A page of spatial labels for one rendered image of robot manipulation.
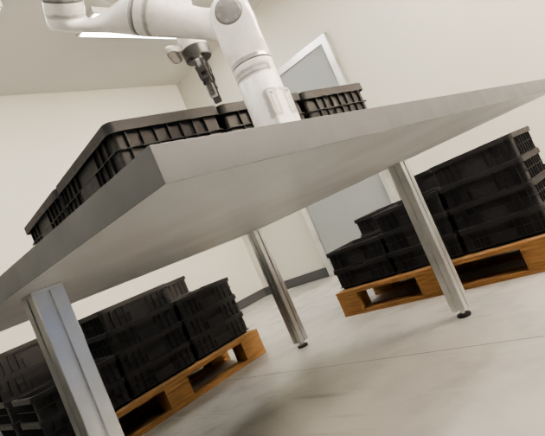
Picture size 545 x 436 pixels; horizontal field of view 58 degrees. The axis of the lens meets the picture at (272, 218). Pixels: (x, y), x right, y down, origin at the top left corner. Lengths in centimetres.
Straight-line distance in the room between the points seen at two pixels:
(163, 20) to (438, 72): 326
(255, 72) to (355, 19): 357
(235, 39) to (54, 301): 63
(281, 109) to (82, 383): 65
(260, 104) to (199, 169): 57
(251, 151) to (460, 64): 369
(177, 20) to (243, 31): 17
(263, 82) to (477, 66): 319
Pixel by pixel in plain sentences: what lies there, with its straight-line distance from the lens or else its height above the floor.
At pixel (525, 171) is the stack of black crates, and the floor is 42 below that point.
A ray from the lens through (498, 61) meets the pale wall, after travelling 409.
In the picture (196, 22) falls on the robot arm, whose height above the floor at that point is 110.
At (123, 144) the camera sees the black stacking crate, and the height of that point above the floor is 88.
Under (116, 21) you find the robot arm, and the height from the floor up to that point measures 117.
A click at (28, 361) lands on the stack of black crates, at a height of 50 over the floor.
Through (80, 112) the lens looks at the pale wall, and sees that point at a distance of 544.
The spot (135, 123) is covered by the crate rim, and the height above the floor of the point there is 92.
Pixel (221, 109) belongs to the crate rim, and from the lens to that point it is 123.
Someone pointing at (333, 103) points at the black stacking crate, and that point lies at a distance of 152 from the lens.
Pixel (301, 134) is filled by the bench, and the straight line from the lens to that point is 62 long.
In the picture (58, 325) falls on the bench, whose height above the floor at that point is 59.
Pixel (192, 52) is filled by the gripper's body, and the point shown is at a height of 112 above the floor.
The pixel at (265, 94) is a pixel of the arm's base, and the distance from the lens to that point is 105.
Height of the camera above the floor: 57
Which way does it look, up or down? 2 degrees up
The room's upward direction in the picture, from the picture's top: 23 degrees counter-clockwise
